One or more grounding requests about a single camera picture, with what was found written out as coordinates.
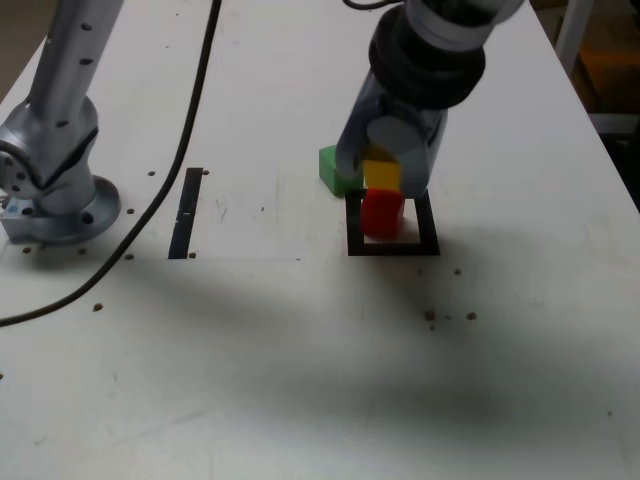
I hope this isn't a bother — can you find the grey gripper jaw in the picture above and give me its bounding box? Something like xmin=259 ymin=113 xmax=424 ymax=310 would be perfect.
xmin=334 ymin=72 xmax=386 ymax=180
xmin=366 ymin=107 xmax=450 ymax=197

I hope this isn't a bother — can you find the green cube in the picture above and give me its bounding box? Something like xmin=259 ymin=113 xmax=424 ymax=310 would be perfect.
xmin=318 ymin=144 xmax=369 ymax=197

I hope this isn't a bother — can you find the yellow cube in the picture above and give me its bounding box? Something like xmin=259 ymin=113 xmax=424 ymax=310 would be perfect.
xmin=361 ymin=144 xmax=404 ymax=193

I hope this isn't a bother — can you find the red cube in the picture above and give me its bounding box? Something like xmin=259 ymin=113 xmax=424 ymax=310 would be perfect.
xmin=359 ymin=188 xmax=406 ymax=240

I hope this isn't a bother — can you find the black tape square outline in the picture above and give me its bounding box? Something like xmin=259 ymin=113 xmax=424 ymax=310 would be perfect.
xmin=344 ymin=188 xmax=441 ymax=258

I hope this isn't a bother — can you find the black tape strip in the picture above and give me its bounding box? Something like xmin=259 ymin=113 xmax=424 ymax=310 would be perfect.
xmin=167 ymin=167 xmax=205 ymax=260

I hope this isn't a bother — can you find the yellow box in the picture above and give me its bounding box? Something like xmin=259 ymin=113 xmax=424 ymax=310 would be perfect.
xmin=574 ymin=37 xmax=640 ymax=114

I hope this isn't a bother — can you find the long black cable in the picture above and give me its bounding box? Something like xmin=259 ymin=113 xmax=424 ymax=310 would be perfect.
xmin=0 ymin=0 xmax=224 ymax=327

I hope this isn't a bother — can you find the white metal frame post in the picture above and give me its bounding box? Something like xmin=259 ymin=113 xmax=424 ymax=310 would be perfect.
xmin=553 ymin=0 xmax=596 ymax=74

